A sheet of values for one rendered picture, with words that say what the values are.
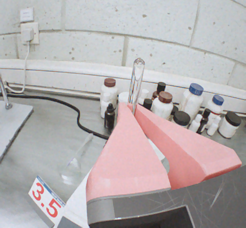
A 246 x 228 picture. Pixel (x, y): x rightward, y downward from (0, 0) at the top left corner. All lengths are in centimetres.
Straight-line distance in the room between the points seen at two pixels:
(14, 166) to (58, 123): 19
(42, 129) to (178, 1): 57
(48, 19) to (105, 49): 24
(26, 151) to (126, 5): 51
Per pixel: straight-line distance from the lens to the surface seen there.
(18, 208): 38
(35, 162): 41
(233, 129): 58
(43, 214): 35
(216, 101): 54
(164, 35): 55
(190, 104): 51
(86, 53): 58
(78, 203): 25
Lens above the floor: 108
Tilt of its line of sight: 35 degrees down
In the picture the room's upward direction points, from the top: 8 degrees clockwise
